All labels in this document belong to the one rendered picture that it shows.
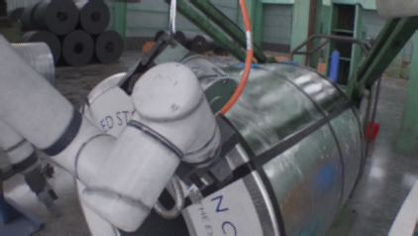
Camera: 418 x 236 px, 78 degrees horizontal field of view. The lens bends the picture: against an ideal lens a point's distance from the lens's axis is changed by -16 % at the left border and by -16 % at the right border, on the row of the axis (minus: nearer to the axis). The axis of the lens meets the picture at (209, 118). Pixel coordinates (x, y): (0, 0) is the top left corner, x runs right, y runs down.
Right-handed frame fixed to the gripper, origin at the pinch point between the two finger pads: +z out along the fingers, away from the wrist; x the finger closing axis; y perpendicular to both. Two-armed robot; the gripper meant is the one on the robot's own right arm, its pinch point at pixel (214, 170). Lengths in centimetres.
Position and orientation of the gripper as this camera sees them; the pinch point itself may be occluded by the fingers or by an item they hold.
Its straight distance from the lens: 67.3
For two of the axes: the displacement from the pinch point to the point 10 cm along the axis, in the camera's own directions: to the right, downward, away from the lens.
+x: 7.4, -6.6, 1.7
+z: 2.1, 4.5, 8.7
